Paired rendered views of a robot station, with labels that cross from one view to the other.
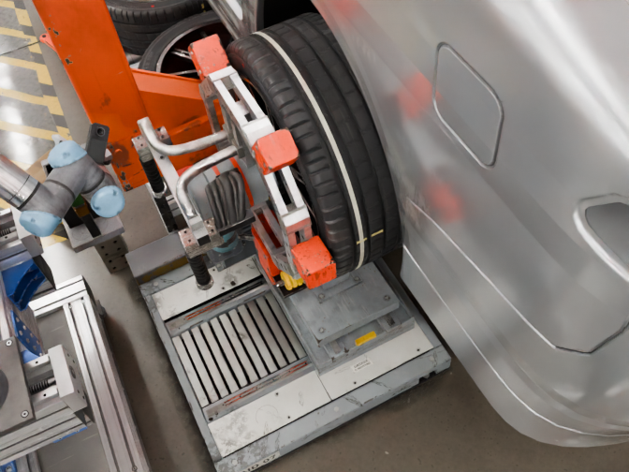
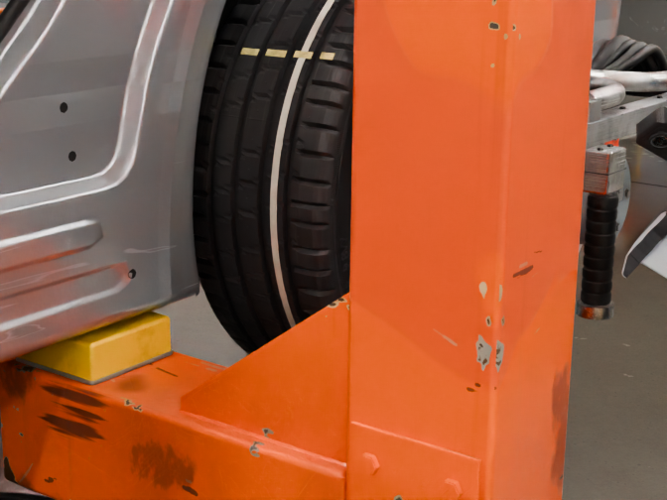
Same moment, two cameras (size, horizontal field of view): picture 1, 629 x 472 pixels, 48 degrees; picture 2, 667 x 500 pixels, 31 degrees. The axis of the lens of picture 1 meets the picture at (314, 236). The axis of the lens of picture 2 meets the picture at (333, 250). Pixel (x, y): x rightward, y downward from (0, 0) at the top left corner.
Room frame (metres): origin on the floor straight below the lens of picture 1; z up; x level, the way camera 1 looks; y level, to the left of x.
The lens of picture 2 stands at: (2.32, 1.38, 1.21)
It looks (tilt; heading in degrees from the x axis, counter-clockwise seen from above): 15 degrees down; 236
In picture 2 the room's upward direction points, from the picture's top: 1 degrees clockwise
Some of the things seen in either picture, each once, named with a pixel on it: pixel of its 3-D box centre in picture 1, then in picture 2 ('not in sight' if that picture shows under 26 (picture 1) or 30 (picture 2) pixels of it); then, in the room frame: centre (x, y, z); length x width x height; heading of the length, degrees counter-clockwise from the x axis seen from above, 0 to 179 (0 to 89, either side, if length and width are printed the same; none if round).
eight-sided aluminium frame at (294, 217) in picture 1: (256, 175); not in sight; (1.20, 0.13, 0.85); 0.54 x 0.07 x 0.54; 20
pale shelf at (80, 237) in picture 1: (80, 195); not in sight; (1.59, 0.76, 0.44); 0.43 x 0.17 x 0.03; 20
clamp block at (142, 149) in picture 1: (153, 143); (581, 165); (1.29, 0.38, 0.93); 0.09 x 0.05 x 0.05; 110
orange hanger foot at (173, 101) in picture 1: (224, 90); (200, 379); (1.71, 0.22, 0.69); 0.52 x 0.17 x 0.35; 110
